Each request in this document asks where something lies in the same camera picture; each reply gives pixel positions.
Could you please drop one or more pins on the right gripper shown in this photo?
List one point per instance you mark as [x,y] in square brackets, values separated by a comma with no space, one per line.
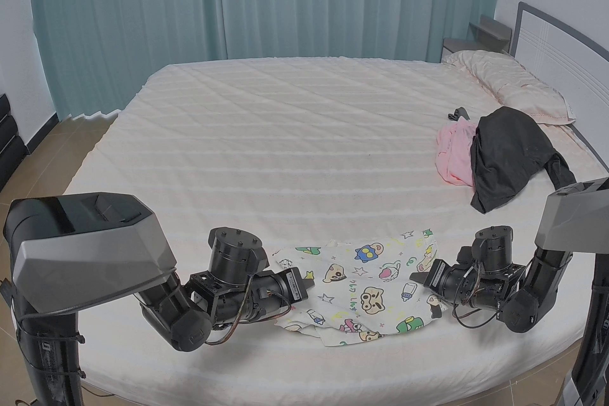
[447,283]

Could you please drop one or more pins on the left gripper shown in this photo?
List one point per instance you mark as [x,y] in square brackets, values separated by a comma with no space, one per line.
[285,290]

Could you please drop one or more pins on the white printed pyjama top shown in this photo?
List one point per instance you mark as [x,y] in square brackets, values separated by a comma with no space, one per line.
[361,290]

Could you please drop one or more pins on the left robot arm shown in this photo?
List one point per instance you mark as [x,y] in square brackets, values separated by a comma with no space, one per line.
[95,247]

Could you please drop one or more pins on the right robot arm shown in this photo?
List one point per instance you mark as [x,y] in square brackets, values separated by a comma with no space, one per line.
[552,223]

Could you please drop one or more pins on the bed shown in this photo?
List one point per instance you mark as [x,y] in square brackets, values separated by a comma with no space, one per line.
[285,133]

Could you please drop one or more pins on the pink garment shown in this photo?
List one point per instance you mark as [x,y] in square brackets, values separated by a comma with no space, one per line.
[454,156]

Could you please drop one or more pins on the black garment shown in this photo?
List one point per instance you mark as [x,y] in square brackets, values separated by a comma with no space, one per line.
[514,156]

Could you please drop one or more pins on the dark grey garment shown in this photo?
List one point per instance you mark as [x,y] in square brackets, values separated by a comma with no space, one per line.
[457,112]

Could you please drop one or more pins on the pale pink pillow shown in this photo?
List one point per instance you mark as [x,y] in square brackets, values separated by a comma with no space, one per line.
[523,85]

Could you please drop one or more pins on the grey bedside table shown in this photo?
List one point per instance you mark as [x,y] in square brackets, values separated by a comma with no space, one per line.
[490,35]

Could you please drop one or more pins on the black chest of drawers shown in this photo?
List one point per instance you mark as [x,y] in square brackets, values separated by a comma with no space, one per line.
[9,137]

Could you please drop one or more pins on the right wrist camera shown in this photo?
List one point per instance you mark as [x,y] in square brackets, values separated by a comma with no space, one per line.
[465,257]

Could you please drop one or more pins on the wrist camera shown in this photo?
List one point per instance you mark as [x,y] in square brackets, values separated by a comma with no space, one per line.
[465,257]
[258,260]

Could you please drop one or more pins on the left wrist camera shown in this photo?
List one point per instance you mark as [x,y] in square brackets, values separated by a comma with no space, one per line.
[258,260]

